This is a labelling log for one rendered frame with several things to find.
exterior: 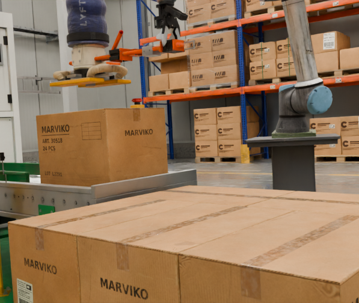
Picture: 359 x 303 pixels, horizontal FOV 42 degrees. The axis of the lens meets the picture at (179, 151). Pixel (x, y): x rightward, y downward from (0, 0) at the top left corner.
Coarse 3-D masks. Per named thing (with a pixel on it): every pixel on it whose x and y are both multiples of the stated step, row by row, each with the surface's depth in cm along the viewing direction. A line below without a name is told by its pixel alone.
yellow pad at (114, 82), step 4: (112, 76) 256; (104, 80) 257; (108, 80) 254; (112, 80) 250; (116, 80) 248; (120, 80) 249; (124, 80) 251; (128, 80) 253; (96, 84) 259; (100, 84) 257; (104, 84) 255; (108, 84) 256; (112, 84) 257; (116, 84) 258; (120, 84) 259
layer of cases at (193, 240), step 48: (192, 192) 212; (240, 192) 204; (288, 192) 196; (48, 240) 148; (96, 240) 132; (144, 240) 126; (192, 240) 123; (240, 240) 120; (288, 240) 117; (336, 240) 115; (48, 288) 150; (96, 288) 134; (144, 288) 120; (192, 288) 110; (240, 288) 101; (288, 288) 93; (336, 288) 86
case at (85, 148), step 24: (48, 120) 250; (72, 120) 236; (96, 120) 223; (120, 120) 225; (144, 120) 236; (48, 144) 252; (72, 144) 237; (96, 144) 224; (120, 144) 224; (144, 144) 236; (48, 168) 253; (72, 168) 239; (96, 168) 226; (120, 168) 224; (144, 168) 236
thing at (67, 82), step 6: (66, 78) 251; (78, 78) 241; (84, 78) 236; (90, 78) 234; (96, 78) 237; (102, 78) 240; (54, 84) 252; (60, 84) 249; (66, 84) 246; (72, 84) 247; (78, 84) 249; (84, 84) 250
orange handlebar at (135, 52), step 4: (176, 44) 211; (180, 44) 211; (184, 44) 213; (152, 48) 220; (156, 48) 218; (124, 52) 232; (128, 52) 230; (132, 52) 228; (136, 52) 227; (140, 52) 225; (100, 56) 244; (104, 56) 242; (108, 56) 240; (124, 56) 234; (128, 56) 236; (132, 56) 232; (136, 56) 232; (140, 56) 233; (96, 60) 247; (104, 60) 248; (108, 60) 247; (112, 64) 271; (116, 64) 273
